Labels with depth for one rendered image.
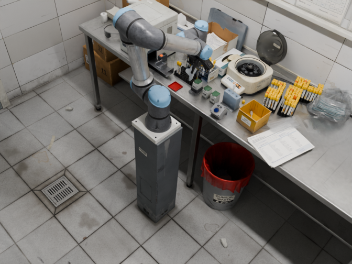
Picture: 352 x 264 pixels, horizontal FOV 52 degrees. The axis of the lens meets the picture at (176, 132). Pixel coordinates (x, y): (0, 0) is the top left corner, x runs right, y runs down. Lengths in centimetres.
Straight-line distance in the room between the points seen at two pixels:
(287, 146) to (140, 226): 121
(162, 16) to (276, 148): 108
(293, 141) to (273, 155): 17
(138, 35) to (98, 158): 163
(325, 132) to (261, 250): 96
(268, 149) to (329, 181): 35
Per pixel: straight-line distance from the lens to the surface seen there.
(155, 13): 244
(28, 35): 350
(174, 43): 173
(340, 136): 230
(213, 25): 271
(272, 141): 209
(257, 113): 220
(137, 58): 182
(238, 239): 272
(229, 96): 218
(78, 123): 335
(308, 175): 203
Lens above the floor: 239
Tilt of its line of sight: 48 degrees down
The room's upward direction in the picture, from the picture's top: 5 degrees clockwise
